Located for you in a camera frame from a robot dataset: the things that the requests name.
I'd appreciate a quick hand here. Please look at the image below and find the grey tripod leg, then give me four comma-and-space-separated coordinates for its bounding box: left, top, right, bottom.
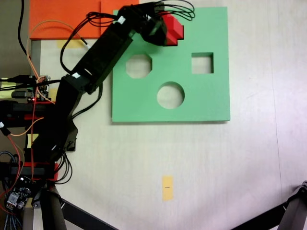
278, 180, 307, 230

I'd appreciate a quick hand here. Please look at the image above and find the thin orange cable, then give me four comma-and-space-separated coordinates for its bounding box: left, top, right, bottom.
26, 20, 91, 104

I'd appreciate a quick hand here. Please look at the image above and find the circuit board with wires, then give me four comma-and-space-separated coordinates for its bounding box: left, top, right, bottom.
28, 75, 53, 102

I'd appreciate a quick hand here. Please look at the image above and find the black elbow cable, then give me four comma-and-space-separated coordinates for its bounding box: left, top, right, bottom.
59, 11, 121, 74

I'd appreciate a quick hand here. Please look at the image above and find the yellow tape marker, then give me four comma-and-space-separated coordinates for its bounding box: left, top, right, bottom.
162, 175, 174, 202

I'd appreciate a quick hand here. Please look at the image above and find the braided black white cable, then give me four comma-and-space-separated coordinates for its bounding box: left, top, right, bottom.
0, 212, 16, 230

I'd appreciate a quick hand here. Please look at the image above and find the black USB cable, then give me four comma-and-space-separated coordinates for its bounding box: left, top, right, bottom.
0, 74, 37, 85

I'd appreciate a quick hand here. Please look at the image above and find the black red table clamp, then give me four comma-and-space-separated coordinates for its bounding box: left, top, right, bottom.
11, 161, 59, 182
0, 100, 56, 122

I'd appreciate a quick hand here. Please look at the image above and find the orange foam mat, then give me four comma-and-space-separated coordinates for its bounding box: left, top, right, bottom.
29, 0, 140, 40

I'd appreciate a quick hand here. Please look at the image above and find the green shape hole board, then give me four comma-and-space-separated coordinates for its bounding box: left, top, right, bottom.
111, 6, 232, 125

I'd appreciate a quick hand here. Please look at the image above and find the red cross columnar block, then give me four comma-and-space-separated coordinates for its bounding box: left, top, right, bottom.
163, 13, 185, 47

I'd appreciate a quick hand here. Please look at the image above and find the black tripod brace bar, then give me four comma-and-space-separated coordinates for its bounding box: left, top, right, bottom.
59, 198, 118, 230
229, 203, 289, 230

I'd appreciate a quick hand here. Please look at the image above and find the black power converter board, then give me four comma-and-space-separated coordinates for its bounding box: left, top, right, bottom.
4, 176, 34, 213

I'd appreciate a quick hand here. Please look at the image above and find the thick black cable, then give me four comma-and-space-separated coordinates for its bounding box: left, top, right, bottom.
19, 0, 28, 56

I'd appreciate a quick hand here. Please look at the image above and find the black gripper cable bundle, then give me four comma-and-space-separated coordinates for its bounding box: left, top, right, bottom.
155, 0, 196, 22

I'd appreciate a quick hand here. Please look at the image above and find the yellow sticky note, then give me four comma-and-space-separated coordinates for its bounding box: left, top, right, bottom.
26, 133, 39, 149
56, 39, 84, 49

